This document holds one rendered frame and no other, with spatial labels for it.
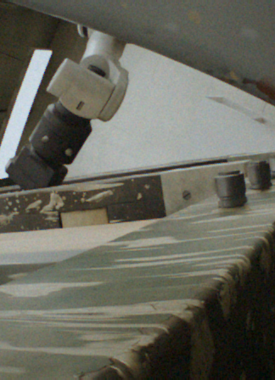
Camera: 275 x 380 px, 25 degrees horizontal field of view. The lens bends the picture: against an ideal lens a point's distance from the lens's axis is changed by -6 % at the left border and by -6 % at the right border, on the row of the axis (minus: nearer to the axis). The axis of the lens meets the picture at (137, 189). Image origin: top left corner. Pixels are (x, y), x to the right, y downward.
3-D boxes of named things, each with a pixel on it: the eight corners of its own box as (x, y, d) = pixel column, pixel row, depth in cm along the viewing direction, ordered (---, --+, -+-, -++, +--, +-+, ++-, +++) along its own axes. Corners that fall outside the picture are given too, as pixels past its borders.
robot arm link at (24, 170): (67, 205, 112) (102, 149, 108) (40, 213, 103) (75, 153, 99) (19, 164, 115) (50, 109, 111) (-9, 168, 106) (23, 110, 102)
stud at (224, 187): (244, 208, 48) (239, 170, 48) (215, 211, 49) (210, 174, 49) (250, 203, 51) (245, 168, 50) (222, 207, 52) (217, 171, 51)
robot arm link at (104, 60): (124, 103, 100) (134, 66, 110) (75, 77, 98) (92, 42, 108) (103, 131, 104) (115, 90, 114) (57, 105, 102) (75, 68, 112)
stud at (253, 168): (271, 190, 60) (266, 160, 60) (248, 193, 61) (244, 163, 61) (274, 187, 63) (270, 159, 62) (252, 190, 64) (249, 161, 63)
